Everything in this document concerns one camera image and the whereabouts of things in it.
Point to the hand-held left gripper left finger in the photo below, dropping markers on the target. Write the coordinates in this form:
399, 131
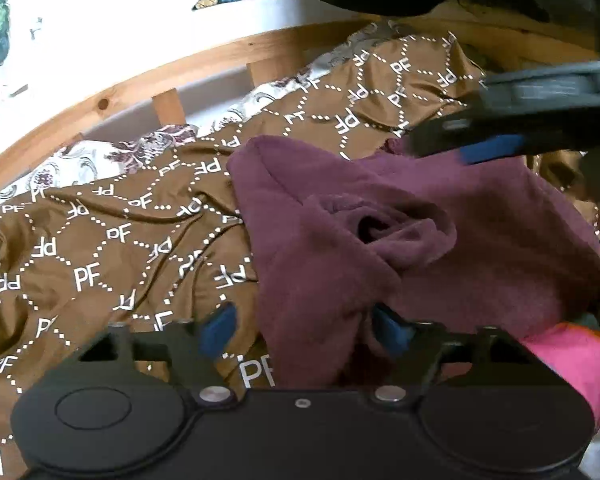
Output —
220, 328

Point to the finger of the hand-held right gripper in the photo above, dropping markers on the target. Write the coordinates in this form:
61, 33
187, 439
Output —
490, 152

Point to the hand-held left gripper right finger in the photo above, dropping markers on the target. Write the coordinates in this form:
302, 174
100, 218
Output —
392, 333

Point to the maroon sweater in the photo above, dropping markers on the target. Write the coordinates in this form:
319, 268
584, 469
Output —
330, 270

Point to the brown patterned blanket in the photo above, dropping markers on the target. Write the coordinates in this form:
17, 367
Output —
130, 220

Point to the pink cloth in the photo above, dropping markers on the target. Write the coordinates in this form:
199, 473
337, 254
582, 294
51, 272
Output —
570, 360

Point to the floral bed sheet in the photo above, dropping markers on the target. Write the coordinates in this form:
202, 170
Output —
100, 152

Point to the wooden bed frame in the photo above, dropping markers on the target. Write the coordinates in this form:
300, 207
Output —
130, 92

